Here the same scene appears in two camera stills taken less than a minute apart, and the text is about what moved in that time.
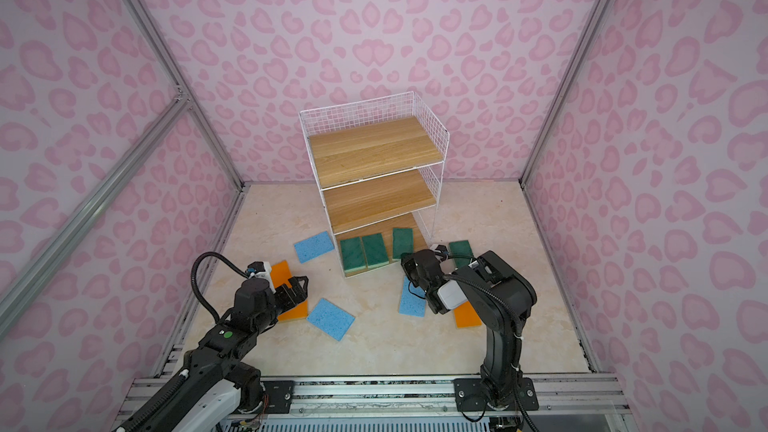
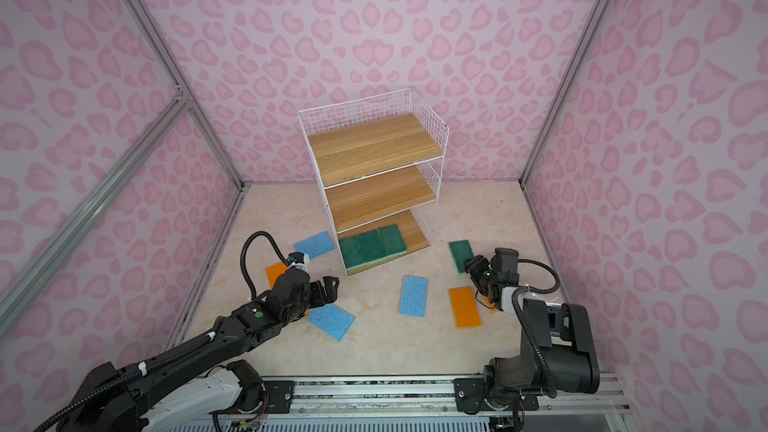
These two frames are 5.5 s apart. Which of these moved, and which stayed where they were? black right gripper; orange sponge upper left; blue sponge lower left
Moved: black right gripper
Stayed: orange sponge upper left; blue sponge lower left
